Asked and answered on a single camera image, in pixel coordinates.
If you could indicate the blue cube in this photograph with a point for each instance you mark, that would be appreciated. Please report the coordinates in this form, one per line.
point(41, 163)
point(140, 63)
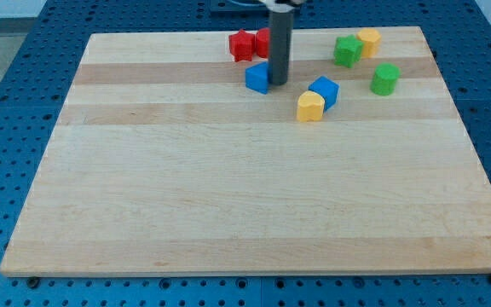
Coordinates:
point(326, 88)

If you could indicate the blue triangular block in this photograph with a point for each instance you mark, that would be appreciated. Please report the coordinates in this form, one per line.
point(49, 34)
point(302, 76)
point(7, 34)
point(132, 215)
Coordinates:
point(256, 78)

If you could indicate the yellow heart block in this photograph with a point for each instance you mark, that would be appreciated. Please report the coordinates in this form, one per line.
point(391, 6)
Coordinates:
point(310, 106)

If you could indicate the wooden board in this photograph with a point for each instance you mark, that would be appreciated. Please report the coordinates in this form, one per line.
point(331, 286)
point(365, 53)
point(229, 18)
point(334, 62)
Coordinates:
point(162, 163)

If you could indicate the red star block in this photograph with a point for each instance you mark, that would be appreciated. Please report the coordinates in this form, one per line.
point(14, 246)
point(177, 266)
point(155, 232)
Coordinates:
point(242, 45)

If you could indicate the red round block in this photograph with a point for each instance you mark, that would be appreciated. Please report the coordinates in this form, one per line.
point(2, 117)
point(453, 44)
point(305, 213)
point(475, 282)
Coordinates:
point(262, 38)

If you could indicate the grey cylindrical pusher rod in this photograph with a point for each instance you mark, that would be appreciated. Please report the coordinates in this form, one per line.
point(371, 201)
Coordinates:
point(280, 38)

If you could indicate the green star block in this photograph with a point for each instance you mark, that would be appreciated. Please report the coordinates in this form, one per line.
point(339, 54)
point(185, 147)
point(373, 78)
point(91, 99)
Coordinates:
point(347, 51)

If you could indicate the green cylinder block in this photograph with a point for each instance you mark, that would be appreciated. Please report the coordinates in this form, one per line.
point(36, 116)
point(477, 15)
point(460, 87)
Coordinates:
point(384, 79)

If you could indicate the yellow hexagon block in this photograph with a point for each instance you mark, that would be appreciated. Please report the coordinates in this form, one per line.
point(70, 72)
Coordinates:
point(371, 39)

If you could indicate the dark blue base plate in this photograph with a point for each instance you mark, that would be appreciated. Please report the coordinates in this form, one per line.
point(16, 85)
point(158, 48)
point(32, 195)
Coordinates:
point(245, 7)

